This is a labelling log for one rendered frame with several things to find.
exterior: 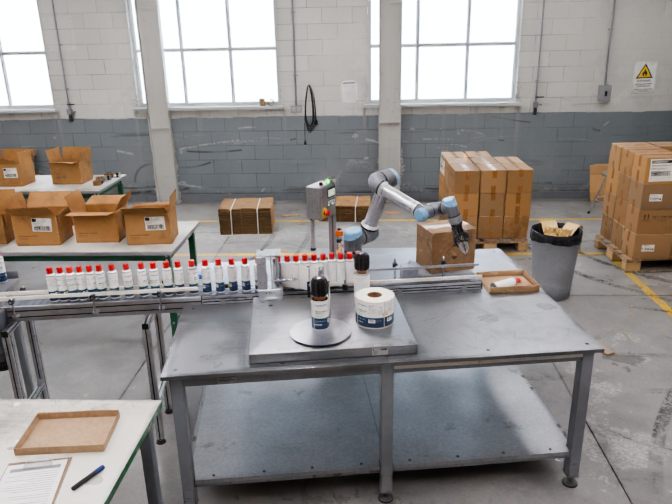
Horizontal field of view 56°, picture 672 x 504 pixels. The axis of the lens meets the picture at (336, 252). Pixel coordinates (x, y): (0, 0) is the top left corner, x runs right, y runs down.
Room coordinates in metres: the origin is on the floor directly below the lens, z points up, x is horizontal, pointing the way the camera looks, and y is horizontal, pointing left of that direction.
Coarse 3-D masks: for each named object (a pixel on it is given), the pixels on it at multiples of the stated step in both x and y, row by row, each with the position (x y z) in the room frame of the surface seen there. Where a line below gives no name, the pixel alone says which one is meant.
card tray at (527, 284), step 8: (480, 272) 3.63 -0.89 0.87; (488, 272) 3.64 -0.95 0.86; (496, 272) 3.64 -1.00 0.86; (504, 272) 3.65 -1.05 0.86; (512, 272) 3.65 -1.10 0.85; (520, 272) 3.66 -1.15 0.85; (488, 280) 3.58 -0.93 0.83; (496, 280) 3.57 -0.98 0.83; (528, 280) 3.56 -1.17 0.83; (488, 288) 3.45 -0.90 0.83; (496, 288) 3.38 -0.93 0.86; (504, 288) 3.38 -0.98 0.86; (512, 288) 3.39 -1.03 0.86; (520, 288) 3.39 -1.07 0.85; (528, 288) 3.40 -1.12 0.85; (536, 288) 3.40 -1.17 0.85
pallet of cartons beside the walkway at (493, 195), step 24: (456, 168) 6.61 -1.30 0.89; (480, 168) 6.58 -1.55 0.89; (504, 168) 6.55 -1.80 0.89; (528, 168) 6.53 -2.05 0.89; (456, 192) 6.48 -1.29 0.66; (480, 192) 6.48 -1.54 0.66; (504, 192) 6.47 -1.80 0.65; (528, 192) 6.47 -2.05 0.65; (480, 216) 6.48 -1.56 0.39; (504, 216) 6.47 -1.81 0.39; (528, 216) 6.46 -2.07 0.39; (480, 240) 6.48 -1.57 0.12; (504, 240) 6.42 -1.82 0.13
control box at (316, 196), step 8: (312, 184) 3.51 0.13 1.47; (328, 184) 3.50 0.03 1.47; (312, 192) 3.44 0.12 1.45; (320, 192) 3.42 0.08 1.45; (312, 200) 3.44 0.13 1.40; (320, 200) 3.42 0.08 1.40; (312, 208) 3.44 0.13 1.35; (320, 208) 3.42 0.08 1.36; (328, 208) 3.48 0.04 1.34; (312, 216) 3.44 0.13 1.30; (320, 216) 3.41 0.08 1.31; (328, 216) 3.48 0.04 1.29
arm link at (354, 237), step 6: (348, 228) 3.83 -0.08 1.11; (354, 228) 3.82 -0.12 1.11; (360, 228) 3.81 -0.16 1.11; (348, 234) 3.76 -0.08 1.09; (354, 234) 3.75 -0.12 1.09; (360, 234) 3.77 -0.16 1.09; (348, 240) 3.75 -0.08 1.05; (354, 240) 3.75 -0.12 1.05; (360, 240) 3.77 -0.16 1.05; (366, 240) 3.82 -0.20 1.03; (348, 246) 3.75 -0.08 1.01; (354, 246) 3.75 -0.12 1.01; (360, 246) 3.77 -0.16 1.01
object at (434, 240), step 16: (432, 224) 3.84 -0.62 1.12; (448, 224) 3.83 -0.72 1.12; (464, 224) 3.82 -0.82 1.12; (416, 240) 3.88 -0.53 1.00; (432, 240) 3.66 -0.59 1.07; (448, 240) 3.69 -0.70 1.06; (416, 256) 3.88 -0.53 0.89; (432, 256) 3.66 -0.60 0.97; (448, 256) 3.69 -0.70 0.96; (464, 256) 3.72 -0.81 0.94; (432, 272) 3.66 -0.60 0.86
